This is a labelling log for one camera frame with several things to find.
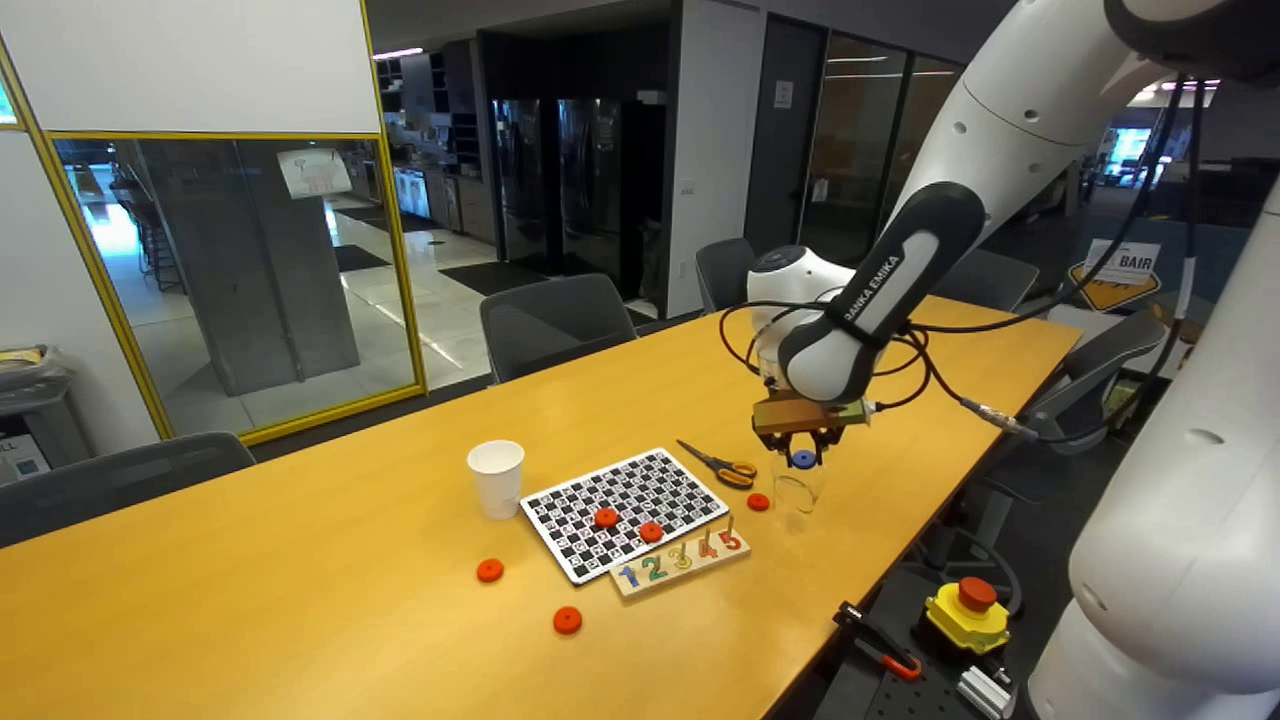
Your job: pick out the white paper sign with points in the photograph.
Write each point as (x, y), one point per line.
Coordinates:
(313, 173)

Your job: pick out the green number two piece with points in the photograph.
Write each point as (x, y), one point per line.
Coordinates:
(656, 570)

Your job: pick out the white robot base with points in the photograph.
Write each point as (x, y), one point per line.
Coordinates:
(1132, 687)

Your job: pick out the yellow number three piece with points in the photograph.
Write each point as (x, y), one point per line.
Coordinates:
(683, 563)

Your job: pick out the grey ribbed metal bracket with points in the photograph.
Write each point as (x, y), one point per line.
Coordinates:
(985, 690)

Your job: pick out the red number five piece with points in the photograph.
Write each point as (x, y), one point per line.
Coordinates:
(731, 542)

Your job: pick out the white paper cup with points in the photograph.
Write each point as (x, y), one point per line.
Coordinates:
(496, 482)

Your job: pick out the orange plastic disc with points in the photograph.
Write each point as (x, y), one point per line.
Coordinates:
(491, 570)
(757, 502)
(606, 519)
(650, 533)
(571, 620)

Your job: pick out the orange number four piece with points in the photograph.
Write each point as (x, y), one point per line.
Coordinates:
(704, 548)

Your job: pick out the black white checkerboard marker board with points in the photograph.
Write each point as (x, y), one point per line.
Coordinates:
(624, 497)

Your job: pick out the clear plastic cup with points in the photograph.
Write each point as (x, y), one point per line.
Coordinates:
(796, 509)

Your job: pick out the large grey office chair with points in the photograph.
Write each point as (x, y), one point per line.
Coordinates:
(555, 327)

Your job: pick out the blue plastic disc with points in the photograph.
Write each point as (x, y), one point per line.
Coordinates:
(801, 458)

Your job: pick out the brown wrist camera box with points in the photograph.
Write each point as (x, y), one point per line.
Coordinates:
(772, 413)

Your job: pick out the black perforated breadboard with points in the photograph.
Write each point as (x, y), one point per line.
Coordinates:
(920, 698)

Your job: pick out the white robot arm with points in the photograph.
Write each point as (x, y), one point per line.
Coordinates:
(1012, 121)

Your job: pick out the black orange bar clamp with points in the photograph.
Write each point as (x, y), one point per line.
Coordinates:
(882, 644)

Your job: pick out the blue number one piece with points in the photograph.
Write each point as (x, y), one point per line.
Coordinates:
(636, 579)

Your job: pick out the grey office printer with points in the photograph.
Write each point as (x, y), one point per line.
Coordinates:
(33, 413)

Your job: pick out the yellow emergency stop button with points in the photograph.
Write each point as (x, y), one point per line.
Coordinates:
(971, 615)

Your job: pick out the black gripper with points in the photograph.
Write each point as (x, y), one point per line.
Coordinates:
(824, 417)

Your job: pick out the wooden number puzzle board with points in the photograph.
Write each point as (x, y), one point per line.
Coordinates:
(675, 582)

